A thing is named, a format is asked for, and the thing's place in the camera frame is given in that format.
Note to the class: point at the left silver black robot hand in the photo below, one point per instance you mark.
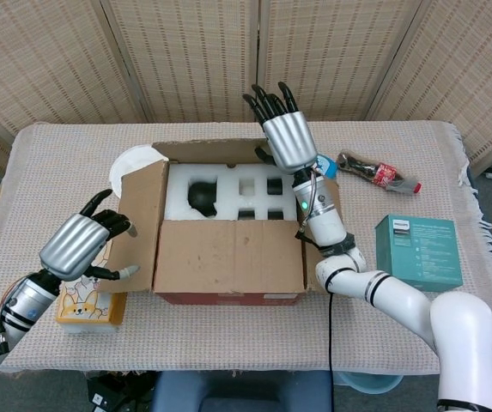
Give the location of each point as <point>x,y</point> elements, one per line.
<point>74,244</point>

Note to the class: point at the red cardboard box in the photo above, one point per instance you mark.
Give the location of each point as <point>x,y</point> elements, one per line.
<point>228,257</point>

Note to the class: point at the orange corgi tissue pack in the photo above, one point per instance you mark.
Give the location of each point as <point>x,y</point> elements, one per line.
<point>86,309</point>

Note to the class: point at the crushed cola bottle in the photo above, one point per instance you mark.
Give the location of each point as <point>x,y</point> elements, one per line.
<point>378,173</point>

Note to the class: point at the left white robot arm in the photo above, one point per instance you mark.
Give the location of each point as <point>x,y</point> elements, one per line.
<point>22,309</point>

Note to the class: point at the black floor power strip clutter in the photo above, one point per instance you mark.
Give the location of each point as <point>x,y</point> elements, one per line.
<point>117,392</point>

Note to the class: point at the teal Philips product box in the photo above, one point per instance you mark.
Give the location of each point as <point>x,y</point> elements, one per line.
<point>421,257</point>

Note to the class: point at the blue detergent bottle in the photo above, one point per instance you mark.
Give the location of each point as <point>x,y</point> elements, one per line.
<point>326,165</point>

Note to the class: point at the white foam insert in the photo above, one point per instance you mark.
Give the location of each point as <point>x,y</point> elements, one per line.
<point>228,178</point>

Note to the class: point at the blue chair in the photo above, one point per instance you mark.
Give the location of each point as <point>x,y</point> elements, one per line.
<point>241,392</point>

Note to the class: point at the black round device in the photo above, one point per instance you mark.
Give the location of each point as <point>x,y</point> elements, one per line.
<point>202,197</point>

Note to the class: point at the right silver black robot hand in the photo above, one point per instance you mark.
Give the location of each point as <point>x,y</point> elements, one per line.
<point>290,139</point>

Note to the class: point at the bamboo folding screen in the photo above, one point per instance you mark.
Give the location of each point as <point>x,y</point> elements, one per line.
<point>194,56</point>

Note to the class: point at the light blue plastic basin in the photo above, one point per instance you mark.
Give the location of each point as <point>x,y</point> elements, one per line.
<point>370,382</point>

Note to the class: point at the white paper plate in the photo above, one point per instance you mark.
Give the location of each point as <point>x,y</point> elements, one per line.
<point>131,161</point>

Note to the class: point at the beige woven tablecloth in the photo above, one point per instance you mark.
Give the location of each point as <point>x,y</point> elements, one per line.
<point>228,339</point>

